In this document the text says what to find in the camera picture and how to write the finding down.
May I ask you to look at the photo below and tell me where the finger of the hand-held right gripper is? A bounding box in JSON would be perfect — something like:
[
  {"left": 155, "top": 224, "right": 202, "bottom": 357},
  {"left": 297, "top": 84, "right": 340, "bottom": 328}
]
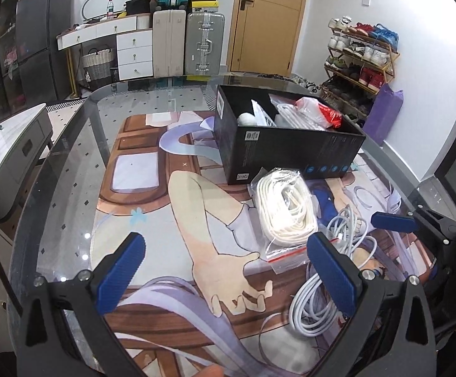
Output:
[{"left": 371, "top": 204, "right": 456, "bottom": 244}]

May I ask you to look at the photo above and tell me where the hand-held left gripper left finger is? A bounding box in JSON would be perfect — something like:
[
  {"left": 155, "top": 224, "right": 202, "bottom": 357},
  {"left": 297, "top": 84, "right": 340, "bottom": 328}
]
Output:
[{"left": 16, "top": 232, "right": 147, "bottom": 377}]

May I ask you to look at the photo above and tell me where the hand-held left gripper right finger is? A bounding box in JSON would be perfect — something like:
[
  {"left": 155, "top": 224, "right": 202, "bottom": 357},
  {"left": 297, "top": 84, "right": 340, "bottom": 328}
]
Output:
[{"left": 306, "top": 232, "right": 437, "bottom": 377}]

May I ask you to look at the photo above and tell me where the thick white cable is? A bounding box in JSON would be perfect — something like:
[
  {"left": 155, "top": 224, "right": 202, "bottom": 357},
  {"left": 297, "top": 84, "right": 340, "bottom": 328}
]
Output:
[{"left": 290, "top": 261, "right": 360, "bottom": 338}]

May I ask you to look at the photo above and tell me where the thin white cable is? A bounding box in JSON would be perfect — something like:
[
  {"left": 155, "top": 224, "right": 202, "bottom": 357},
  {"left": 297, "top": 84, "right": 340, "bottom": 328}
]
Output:
[{"left": 318, "top": 204, "right": 380, "bottom": 268}]

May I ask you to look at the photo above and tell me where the zip bag of white cord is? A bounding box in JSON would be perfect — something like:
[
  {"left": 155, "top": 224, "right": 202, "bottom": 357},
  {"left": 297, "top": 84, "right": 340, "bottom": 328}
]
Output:
[{"left": 250, "top": 167, "right": 319, "bottom": 273}]

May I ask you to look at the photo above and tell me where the black cardboard box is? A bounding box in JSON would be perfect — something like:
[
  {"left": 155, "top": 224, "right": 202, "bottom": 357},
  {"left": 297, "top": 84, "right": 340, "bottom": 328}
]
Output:
[{"left": 213, "top": 84, "right": 366, "bottom": 185}]

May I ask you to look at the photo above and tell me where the plastic bag with red contents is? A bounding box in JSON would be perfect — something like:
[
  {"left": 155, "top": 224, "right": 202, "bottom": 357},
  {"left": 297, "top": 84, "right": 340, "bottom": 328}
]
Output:
[{"left": 294, "top": 96, "right": 344, "bottom": 130}]

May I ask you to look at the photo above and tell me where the clear striped plastic bag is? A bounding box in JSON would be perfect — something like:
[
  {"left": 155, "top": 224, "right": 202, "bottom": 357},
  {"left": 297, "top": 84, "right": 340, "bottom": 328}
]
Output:
[{"left": 269, "top": 93, "right": 325, "bottom": 129}]

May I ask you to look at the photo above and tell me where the person's left hand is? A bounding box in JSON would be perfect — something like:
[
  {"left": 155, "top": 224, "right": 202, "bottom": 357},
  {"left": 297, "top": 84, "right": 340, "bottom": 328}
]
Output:
[{"left": 194, "top": 364, "right": 225, "bottom": 377}]

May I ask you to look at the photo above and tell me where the printed desk mat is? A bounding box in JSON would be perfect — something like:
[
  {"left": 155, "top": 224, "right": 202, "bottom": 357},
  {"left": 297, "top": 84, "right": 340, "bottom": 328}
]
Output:
[{"left": 61, "top": 110, "right": 441, "bottom": 375}]

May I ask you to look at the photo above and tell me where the purple bag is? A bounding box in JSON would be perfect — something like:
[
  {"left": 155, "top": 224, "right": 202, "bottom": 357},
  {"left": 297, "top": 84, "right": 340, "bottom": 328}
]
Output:
[{"left": 363, "top": 83, "right": 404, "bottom": 146}]

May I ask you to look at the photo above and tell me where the shoe rack with shoes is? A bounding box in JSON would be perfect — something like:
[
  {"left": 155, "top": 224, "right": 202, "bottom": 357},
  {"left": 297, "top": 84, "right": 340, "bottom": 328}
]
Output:
[{"left": 320, "top": 16, "right": 400, "bottom": 120}]

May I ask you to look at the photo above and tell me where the wooden shoe rack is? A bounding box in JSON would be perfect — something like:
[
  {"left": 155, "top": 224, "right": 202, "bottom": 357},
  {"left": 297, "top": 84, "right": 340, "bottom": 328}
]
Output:
[{"left": 319, "top": 24, "right": 400, "bottom": 120}]

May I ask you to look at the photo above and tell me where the pale sneakers heap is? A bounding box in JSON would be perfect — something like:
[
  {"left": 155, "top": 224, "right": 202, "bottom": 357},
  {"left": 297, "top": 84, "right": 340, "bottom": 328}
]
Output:
[{"left": 291, "top": 74, "right": 323, "bottom": 93}]

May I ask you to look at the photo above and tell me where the white low cabinet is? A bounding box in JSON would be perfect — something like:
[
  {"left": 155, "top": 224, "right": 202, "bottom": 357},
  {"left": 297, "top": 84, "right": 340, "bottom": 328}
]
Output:
[{"left": 0, "top": 103, "right": 53, "bottom": 221}]

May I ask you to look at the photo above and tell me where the wicker basket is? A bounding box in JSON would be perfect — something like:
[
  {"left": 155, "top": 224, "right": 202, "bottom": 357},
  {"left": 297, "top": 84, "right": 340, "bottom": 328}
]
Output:
[{"left": 82, "top": 47, "right": 114, "bottom": 81}]

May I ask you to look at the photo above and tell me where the white dresser with drawers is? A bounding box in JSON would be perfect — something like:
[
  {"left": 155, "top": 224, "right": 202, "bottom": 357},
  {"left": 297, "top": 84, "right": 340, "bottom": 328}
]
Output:
[{"left": 57, "top": 14, "right": 154, "bottom": 83}]

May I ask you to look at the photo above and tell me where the wooden door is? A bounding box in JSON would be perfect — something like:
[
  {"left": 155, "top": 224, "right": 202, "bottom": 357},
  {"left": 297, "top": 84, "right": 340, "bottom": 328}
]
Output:
[{"left": 226, "top": 0, "right": 311, "bottom": 75}]

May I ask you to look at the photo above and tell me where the beige suitcase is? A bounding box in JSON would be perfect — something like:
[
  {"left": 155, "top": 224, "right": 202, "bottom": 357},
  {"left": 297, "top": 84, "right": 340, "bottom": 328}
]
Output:
[{"left": 152, "top": 9, "right": 186, "bottom": 77}]

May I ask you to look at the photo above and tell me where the dark grey fridge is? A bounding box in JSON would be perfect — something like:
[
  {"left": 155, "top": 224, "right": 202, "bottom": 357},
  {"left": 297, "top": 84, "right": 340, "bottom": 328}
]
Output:
[{"left": 16, "top": 0, "right": 75, "bottom": 103}]

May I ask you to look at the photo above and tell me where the silver suitcase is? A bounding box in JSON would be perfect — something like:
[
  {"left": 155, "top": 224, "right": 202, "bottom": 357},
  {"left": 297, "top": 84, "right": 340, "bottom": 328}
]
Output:
[{"left": 184, "top": 12, "right": 226, "bottom": 75}]

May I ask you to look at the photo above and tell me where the dark glass cabinet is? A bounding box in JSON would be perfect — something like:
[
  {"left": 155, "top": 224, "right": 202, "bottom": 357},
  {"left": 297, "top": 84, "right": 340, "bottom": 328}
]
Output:
[{"left": 0, "top": 0, "right": 32, "bottom": 130}]

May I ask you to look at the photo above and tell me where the black storage case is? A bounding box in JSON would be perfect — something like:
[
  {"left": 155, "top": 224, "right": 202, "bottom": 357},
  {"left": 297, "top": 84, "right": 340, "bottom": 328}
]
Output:
[{"left": 125, "top": 0, "right": 152, "bottom": 15}]

